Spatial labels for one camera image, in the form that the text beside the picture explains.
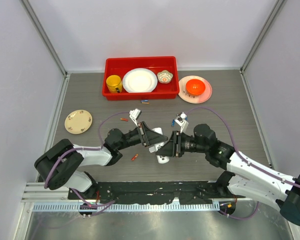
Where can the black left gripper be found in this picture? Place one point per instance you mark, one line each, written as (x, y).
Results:
(148, 137)

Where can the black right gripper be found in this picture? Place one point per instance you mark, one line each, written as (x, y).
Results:
(173, 147)

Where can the white remote control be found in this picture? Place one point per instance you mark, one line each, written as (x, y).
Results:
(153, 149)

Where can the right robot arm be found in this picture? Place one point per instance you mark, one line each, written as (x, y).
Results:
(242, 176)

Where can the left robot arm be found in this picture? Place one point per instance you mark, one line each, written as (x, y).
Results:
(58, 167)

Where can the red orange battery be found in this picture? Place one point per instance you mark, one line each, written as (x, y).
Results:
(134, 157)

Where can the blue orange battery near bin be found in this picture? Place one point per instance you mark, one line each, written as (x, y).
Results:
(144, 101)

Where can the pink plate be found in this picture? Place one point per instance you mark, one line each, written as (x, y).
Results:
(194, 99)

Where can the white plate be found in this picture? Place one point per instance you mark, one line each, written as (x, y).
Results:
(139, 80)

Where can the small patterned flower bowl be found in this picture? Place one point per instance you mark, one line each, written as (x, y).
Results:
(164, 77)

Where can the yellow mug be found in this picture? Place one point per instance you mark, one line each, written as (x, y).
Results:
(114, 84)

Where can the orange bowl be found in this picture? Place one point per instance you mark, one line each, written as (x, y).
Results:
(195, 87)

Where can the cream floral saucer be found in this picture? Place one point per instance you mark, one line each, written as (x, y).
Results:
(78, 121)

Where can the red plastic bin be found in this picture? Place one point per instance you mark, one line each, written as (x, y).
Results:
(156, 64)

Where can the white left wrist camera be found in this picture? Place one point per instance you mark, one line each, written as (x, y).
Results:
(134, 115)

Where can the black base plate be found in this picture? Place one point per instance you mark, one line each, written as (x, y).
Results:
(159, 192)

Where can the white slotted cable duct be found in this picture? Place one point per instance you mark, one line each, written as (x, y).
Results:
(79, 207)

